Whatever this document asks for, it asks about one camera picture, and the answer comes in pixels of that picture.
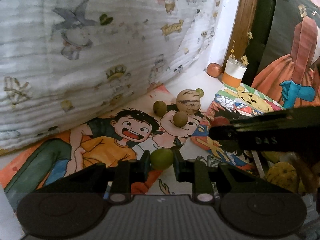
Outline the olive round fruit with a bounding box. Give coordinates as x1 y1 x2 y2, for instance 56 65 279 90
172 111 188 127
153 100 167 117

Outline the red apple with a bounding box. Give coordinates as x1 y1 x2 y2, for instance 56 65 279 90
207 63 223 78

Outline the boys cartoon drawing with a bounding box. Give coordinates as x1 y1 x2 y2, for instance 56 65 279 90
0 84 190 198

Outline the striped pepino melon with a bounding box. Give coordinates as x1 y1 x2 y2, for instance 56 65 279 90
176 89 201 116

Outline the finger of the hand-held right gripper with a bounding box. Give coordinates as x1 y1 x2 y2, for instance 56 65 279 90
209 124 250 142
229 111 294 128

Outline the bear collage drawing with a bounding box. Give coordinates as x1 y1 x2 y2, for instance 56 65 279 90
191 85 285 168

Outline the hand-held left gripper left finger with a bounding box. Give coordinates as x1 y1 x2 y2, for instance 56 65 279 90
50 151 151 203

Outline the white printed blanket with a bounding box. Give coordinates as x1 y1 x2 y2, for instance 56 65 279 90
0 0 227 155

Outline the person's right forearm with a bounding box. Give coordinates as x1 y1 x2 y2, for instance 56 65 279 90
292 154 320 194

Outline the wooden door frame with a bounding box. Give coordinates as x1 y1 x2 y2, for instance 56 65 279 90
224 0 262 68

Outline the wall poster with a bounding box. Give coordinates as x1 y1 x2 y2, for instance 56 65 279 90
251 0 320 109

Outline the yellow flower sprig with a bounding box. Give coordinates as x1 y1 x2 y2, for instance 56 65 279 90
229 31 253 67

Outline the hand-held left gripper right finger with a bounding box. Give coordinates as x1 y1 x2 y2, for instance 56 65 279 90
174 151 275 202

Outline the white and orange jar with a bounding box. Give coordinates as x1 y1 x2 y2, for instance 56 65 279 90
222 59 247 88

